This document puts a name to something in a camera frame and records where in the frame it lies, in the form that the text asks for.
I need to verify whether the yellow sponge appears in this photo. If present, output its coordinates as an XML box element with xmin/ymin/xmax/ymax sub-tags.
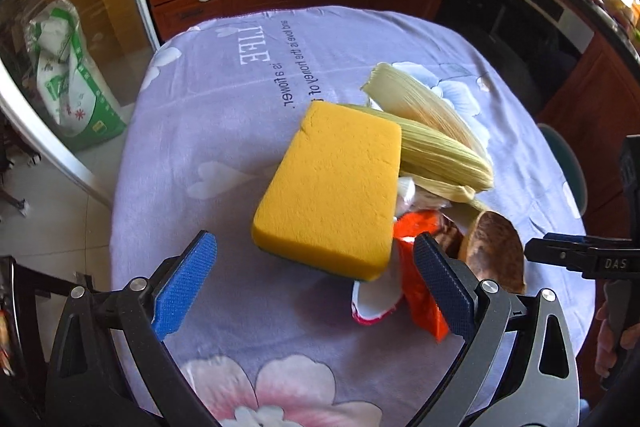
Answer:
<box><xmin>251</xmin><ymin>100</ymin><xmax>403</xmax><ymax>282</ymax></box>

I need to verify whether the orange snack wrapper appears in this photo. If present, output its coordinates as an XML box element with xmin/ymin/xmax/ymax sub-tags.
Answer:
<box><xmin>392</xmin><ymin>209</ymin><xmax>451</xmax><ymax>342</ymax></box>

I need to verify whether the small brown shell piece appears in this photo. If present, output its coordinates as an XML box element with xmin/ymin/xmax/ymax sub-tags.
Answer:
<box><xmin>432</xmin><ymin>219</ymin><xmax>463</xmax><ymax>258</ymax></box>

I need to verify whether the purple floral tablecloth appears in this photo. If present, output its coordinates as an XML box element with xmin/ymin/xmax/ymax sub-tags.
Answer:
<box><xmin>111</xmin><ymin>5</ymin><xmax>588</xmax><ymax>427</ymax></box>

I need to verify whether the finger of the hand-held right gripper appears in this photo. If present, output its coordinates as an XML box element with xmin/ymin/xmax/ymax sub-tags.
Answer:
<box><xmin>522</xmin><ymin>232</ymin><xmax>601</xmax><ymax>275</ymax></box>
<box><xmin>620</xmin><ymin>134</ymin><xmax>640</xmax><ymax>230</ymax></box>

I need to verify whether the black built-in oven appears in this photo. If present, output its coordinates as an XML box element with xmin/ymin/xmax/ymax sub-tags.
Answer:
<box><xmin>434</xmin><ymin>0</ymin><xmax>598</xmax><ymax>118</ymax></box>

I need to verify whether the person's right hand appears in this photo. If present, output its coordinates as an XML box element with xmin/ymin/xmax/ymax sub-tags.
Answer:
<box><xmin>595</xmin><ymin>302</ymin><xmax>622</xmax><ymax>376</ymax></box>

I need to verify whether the green and white sack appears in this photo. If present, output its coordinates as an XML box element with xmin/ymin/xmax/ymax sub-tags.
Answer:
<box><xmin>24</xmin><ymin>0</ymin><xmax>128</xmax><ymax>151</ymax></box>

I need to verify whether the pale yellow corn husk strip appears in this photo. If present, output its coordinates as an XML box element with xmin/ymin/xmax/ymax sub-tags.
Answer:
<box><xmin>410</xmin><ymin>174</ymin><xmax>492</xmax><ymax>214</ymax></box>

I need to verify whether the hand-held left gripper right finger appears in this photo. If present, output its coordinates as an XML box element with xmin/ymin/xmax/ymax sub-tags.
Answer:
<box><xmin>407</xmin><ymin>232</ymin><xmax>581</xmax><ymax>427</ymax></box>

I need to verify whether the dark chair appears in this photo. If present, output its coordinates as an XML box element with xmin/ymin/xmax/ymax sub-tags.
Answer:
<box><xmin>0</xmin><ymin>254</ymin><xmax>56</xmax><ymax>427</ymax></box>

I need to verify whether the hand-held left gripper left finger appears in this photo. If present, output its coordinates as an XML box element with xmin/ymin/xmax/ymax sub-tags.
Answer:
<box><xmin>45</xmin><ymin>229</ymin><xmax>221</xmax><ymax>427</ymax></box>

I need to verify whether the wooden sink cabinet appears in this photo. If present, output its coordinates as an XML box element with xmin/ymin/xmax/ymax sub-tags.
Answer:
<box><xmin>535</xmin><ymin>29</ymin><xmax>640</xmax><ymax>228</ymax></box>

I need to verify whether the brown coconut shell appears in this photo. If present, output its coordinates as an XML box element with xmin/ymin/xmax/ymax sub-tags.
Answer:
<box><xmin>457</xmin><ymin>209</ymin><xmax>526</xmax><ymax>295</ymax></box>

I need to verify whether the pale green corn husk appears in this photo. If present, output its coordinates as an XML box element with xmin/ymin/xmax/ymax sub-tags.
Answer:
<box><xmin>361</xmin><ymin>63</ymin><xmax>491</xmax><ymax>158</ymax></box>
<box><xmin>340</xmin><ymin>103</ymin><xmax>496</xmax><ymax>194</ymax></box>

